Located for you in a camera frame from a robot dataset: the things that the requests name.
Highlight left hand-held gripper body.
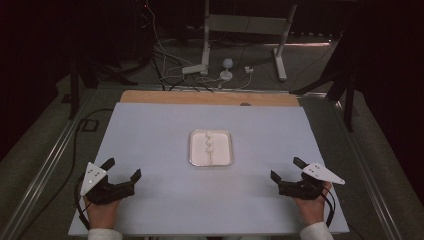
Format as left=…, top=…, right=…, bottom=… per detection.
left=79, top=162, right=136, bottom=205

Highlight long black floor cable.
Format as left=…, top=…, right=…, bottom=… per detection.
left=16, top=108, right=114, bottom=240

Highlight metal floor rail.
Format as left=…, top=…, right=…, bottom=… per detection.
left=0, top=88, right=98, bottom=240
left=333, top=99, right=403, bottom=240

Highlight black square floor frame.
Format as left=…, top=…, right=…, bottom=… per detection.
left=79, top=118, right=100, bottom=133

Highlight person's right hand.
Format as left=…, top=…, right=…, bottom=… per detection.
left=293, top=181, right=333, bottom=227

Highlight person's left hand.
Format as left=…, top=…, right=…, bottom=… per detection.
left=83, top=196, right=121, bottom=230

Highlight white square tray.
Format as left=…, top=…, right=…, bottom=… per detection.
left=188, top=129, right=234, bottom=168

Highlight left hand-held gripper black cable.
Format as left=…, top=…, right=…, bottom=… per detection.
left=73, top=174, right=92, bottom=231

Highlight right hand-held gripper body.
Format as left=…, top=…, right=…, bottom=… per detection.
left=278, top=161, right=346, bottom=201

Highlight small white round webcam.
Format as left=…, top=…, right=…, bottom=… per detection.
left=219, top=58, right=234, bottom=82

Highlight black stand with legs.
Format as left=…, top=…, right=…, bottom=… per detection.
left=289, top=33, right=356, bottom=133

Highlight thin wooden skewer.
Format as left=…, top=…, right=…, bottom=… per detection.
left=207, top=131, right=214, bottom=166

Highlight right hand-held gripper black cable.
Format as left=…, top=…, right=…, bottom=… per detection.
left=319, top=184, right=336, bottom=228

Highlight black tripod stand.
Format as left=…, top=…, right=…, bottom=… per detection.
left=68, top=49, right=139, bottom=120

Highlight tangle of floor cables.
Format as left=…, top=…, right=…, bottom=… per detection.
left=151, top=43, right=254, bottom=93

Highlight white cable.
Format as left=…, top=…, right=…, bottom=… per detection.
left=145, top=0, right=195, bottom=67

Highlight pale blue table mat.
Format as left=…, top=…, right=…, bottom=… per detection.
left=68, top=102, right=350, bottom=237

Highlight white metal stand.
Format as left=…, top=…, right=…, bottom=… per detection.
left=200, top=0, right=298, bottom=82

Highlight hand-held gripper black cable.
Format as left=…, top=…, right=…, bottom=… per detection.
left=319, top=184, right=336, bottom=228
left=73, top=174, right=92, bottom=231

